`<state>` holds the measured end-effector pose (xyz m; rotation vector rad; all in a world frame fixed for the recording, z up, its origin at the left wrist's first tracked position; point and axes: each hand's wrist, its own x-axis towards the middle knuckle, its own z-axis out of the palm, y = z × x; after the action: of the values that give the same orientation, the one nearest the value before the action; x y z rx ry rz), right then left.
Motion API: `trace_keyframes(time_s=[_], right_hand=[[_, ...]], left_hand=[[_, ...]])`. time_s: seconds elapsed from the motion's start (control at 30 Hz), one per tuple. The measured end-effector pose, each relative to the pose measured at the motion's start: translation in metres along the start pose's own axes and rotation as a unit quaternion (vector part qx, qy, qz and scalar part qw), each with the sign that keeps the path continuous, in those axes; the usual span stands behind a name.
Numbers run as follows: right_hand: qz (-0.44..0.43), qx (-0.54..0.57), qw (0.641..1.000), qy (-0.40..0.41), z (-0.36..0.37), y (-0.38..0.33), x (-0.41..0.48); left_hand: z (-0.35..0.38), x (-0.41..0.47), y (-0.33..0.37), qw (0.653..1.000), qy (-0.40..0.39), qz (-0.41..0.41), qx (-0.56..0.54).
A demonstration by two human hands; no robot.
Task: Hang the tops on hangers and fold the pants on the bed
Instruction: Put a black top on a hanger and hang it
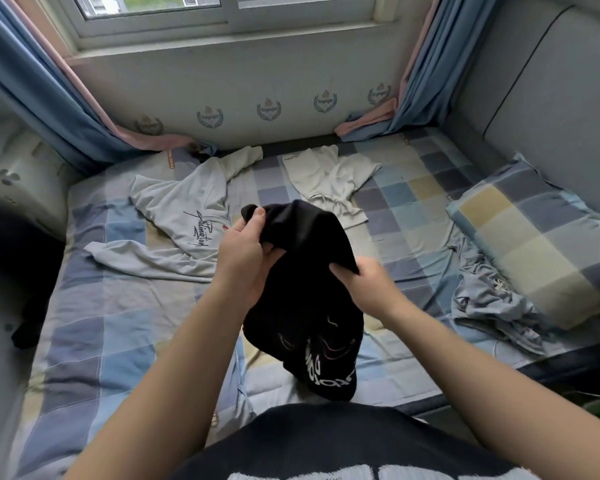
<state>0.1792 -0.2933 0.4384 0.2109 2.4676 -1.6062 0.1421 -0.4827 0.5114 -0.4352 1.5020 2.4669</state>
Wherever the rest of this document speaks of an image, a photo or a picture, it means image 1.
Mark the person's right hand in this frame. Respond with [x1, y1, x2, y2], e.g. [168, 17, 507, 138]
[328, 257, 411, 324]

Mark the person's left hand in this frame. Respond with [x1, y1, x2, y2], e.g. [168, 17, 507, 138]
[212, 207, 286, 308]

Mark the black garment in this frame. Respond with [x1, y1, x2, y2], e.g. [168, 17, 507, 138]
[242, 199, 366, 403]

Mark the white t-shirt with script print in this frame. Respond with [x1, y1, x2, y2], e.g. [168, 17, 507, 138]
[85, 145, 264, 284]

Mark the small cream t-shirt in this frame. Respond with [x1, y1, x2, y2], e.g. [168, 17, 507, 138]
[280, 145, 381, 231]

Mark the person's right forearm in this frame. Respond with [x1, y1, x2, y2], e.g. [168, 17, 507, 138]
[380, 299, 600, 480]

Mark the person's left forearm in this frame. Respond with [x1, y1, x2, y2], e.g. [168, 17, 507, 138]
[65, 285, 253, 480]

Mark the person's dark shirt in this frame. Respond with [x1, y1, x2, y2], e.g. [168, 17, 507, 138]
[170, 401, 541, 480]

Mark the blue-grey garment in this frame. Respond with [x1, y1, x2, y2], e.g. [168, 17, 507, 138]
[450, 245, 551, 356]

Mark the plaid pillow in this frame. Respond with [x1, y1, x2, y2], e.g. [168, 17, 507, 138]
[445, 155, 600, 333]

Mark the white framed window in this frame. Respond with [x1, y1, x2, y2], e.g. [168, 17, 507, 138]
[40, 0, 406, 51]

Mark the blue curtain with pink lining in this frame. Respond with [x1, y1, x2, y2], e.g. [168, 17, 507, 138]
[0, 0, 219, 176]
[335, 0, 506, 143]

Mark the grey padded headboard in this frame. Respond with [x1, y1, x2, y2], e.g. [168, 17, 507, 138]
[445, 0, 600, 226]

